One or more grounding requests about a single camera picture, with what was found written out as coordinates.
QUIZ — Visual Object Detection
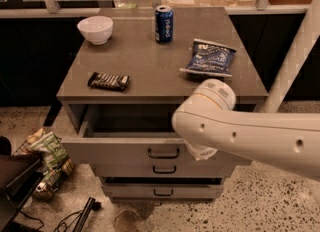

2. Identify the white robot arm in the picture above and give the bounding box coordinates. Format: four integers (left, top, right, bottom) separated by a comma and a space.
172, 79, 320, 180

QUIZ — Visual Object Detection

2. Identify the black cable on floor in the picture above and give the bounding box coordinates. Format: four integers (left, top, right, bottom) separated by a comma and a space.
18, 196, 102, 232

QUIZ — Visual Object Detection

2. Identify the grey drawer cabinet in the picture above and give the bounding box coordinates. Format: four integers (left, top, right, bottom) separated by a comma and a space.
56, 6, 269, 201

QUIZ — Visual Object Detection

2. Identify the green white snack bag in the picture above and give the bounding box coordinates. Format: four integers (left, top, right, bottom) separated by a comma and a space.
28, 132, 67, 170

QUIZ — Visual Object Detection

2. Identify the black wire basket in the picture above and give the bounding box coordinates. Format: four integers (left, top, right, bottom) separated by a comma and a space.
13, 134, 75, 200

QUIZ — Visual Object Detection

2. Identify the blue chip bag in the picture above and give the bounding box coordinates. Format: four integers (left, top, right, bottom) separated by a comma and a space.
181, 39, 236, 77

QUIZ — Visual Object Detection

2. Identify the metal can in basket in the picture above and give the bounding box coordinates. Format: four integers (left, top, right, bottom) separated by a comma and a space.
35, 182, 50, 193

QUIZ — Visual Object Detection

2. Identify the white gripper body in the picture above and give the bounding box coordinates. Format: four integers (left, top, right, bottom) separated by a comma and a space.
184, 140, 217, 161

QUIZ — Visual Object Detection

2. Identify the black base equipment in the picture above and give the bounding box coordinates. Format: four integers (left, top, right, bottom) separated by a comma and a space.
0, 136, 41, 232

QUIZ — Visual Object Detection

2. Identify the white diagonal support pole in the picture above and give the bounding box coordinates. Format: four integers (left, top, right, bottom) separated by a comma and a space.
260, 0, 320, 113

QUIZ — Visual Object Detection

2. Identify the grey top drawer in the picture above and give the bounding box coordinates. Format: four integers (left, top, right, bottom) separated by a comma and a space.
61, 104, 253, 167

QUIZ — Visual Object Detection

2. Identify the grey middle drawer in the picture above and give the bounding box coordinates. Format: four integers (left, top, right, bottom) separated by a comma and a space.
90, 164, 234, 178

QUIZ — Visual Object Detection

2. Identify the grey bottom drawer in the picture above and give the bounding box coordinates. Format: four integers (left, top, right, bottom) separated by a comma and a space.
102, 177, 224, 201

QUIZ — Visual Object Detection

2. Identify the blue soda can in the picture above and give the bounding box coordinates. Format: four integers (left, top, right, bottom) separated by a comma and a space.
155, 5, 173, 44

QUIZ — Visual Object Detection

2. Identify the white railing ledge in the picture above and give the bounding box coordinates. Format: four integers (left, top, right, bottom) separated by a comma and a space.
0, 4, 310, 19

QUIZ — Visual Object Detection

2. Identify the white ceramic bowl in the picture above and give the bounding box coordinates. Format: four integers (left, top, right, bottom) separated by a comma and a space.
77, 16, 113, 45

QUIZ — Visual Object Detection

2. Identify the dark striped snack bar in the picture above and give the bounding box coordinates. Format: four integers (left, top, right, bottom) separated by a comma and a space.
87, 72, 129, 91

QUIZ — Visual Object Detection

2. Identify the grey drawer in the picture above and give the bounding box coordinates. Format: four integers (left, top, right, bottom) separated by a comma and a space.
90, 164, 234, 178
61, 104, 253, 167
102, 177, 224, 201

